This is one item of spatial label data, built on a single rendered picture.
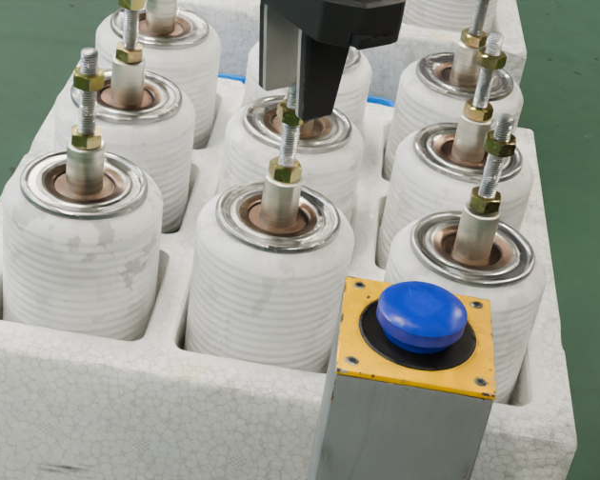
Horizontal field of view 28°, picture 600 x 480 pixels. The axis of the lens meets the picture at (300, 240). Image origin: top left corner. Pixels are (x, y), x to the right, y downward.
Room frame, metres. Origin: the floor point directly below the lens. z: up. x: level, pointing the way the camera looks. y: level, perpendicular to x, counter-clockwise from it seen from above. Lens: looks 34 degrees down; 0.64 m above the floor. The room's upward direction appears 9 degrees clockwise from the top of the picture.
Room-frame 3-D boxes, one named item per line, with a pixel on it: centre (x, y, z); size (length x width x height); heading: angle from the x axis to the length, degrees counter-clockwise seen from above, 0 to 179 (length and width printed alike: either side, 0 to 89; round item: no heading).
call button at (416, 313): (0.43, -0.06, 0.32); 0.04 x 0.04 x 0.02
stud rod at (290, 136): (0.60, 0.02, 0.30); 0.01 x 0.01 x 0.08
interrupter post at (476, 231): (0.60, -0.10, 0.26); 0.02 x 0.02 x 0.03
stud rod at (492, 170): (0.60, -0.10, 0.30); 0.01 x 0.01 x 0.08
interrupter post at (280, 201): (0.60, 0.02, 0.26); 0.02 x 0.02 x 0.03
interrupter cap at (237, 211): (0.60, 0.02, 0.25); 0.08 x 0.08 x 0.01
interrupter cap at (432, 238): (0.60, -0.10, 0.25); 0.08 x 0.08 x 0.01
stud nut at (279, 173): (0.60, 0.02, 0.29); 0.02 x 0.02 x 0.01; 25
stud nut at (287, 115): (0.60, 0.02, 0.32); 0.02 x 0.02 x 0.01; 25
